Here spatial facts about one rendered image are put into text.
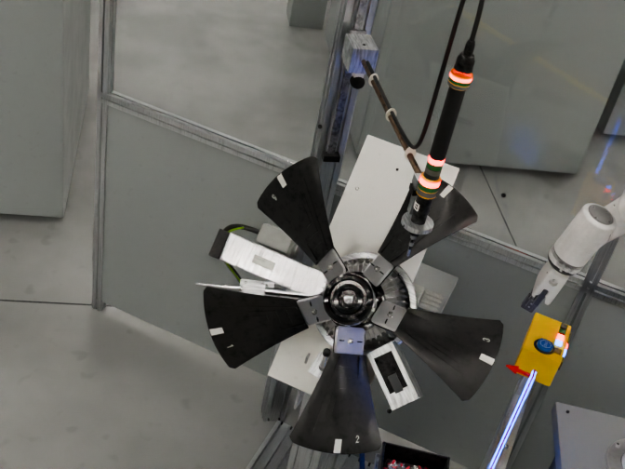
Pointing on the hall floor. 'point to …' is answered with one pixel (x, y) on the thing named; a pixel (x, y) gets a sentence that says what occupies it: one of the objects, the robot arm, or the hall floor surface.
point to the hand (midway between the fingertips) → (530, 302)
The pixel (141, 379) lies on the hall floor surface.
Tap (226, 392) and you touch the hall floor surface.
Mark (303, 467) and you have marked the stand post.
